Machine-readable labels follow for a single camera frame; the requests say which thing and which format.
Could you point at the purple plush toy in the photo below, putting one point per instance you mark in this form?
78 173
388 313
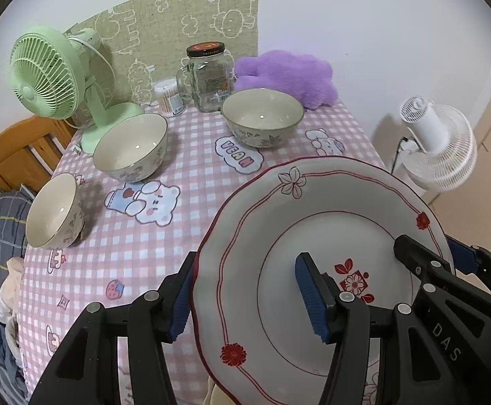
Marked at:
302 76

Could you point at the round yellow floral plate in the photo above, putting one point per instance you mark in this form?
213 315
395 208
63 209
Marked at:
215 395

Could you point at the green patterned wall mat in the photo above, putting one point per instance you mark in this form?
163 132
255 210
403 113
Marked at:
145 41

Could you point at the white red-rimmed plate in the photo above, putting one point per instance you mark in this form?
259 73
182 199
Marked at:
285 259

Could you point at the glass jar with lid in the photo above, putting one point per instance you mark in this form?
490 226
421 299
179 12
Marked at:
207 78

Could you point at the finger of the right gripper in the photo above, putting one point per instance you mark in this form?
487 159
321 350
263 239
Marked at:
472 263
429 267

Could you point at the floral ceramic bowl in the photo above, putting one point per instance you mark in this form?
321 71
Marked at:
262 118
134 149
55 218

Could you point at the peach cloth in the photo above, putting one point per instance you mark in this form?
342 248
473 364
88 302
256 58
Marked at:
10 287

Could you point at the grey plaid pillow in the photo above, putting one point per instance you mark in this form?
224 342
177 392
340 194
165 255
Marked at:
14 208

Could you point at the pink checkered tablecloth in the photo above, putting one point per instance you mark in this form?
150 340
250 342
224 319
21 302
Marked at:
136 234

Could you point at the green desk fan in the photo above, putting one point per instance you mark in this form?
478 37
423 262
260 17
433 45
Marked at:
50 75

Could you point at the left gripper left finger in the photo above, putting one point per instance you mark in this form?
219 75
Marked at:
84 369

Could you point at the cotton swab container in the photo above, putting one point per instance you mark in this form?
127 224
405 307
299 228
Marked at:
168 97

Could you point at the white floor fan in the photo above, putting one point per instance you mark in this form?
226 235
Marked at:
441 152

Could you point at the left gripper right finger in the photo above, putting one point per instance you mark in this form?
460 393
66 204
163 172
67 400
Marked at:
411 370

